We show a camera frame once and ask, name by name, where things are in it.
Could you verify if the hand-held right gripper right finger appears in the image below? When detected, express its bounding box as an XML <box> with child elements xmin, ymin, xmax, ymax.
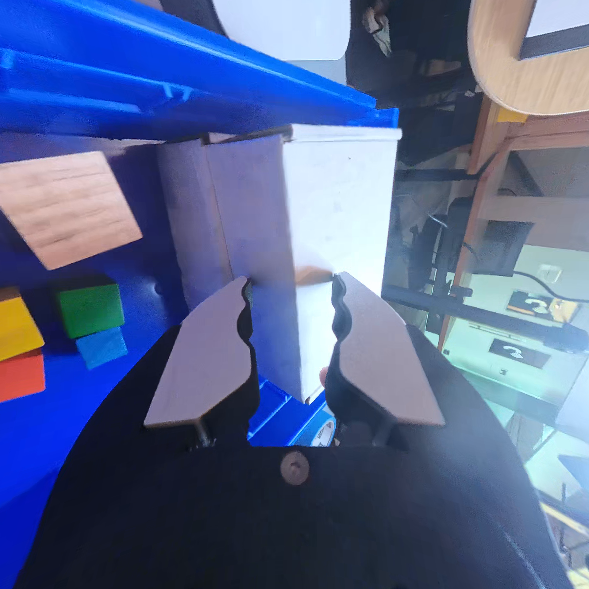
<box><xmin>325</xmin><ymin>271</ymin><xmax>447</xmax><ymax>447</ymax></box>

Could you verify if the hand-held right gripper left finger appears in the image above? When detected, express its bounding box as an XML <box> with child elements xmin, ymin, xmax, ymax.
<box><xmin>143</xmin><ymin>276</ymin><xmax>259</xmax><ymax>448</ymax></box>

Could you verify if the blue wooden cube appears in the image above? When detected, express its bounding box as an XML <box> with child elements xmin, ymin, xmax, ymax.
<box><xmin>75</xmin><ymin>327</ymin><xmax>129</xmax><ymax>371</ymax></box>

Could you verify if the green wooden cube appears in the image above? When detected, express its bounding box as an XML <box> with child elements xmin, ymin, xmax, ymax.
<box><xmin>56</xmin><ymin>278</ymin><xmax>126</xmax><ymax>340</ymax></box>

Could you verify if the white cardboard box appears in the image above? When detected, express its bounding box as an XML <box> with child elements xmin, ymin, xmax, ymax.
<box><xmin>156</xmin><ymin>124</ymin><xmax>402</xmax><ymax>406</ymax></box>

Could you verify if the red wooden cube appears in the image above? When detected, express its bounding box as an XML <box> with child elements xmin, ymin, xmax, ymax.
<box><xmin>0</xmin><ymin>350</ymin><xmax>47</xmax><ymax>404</ymax></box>

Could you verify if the yellow wooden cube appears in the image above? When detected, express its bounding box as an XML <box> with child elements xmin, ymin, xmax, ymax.
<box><xmin>0</xmin><ymin>287</ymin><xmax>46</xmax><ymax>362</ymax></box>

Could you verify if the natural wooden cube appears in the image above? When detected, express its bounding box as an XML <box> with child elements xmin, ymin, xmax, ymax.
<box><xmin>0</xmin><ymin>151</ymin><xmax>144</xmax><ymax>271</ymax></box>

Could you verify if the blue plastic bin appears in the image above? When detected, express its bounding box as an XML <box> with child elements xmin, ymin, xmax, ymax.
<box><xmin>0</xmin><ymin>0</ymin><xmax>400</xmax><ymax>521</ymax></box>

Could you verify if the blue tape roll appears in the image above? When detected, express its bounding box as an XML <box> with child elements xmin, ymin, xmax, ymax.
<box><xmin>294</xmin><ymin>404</ymin><xmax>338</xmax><ymax>448</ymax></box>

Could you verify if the black and white marker card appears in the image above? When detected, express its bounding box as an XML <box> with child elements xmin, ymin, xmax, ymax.
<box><xmin>506</xmin><ymin>289</ymin><xmax>581</xmax><ymax>324</ymax></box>
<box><xmin>489</xmin><ymin>337</ymin><xmax>552</xmax><ymax>371</ymax></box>

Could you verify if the curved plywood panel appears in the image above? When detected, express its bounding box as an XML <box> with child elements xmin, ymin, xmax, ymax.
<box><xmin>467</xmin><ymin>0</ymin><xmax>589</xmax><ymax>116</ymax></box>

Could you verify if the black cable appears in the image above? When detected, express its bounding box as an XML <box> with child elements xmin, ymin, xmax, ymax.
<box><xmin>512</xmin><ymin>271</ymin><xmax>581</xmax><ymax>302</ymax></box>

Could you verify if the wooden frame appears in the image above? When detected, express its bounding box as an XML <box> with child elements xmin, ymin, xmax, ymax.
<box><xmin>436</xmin><ymin>98</ymin><xmax>589</xmax><ymax>352</ymax></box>

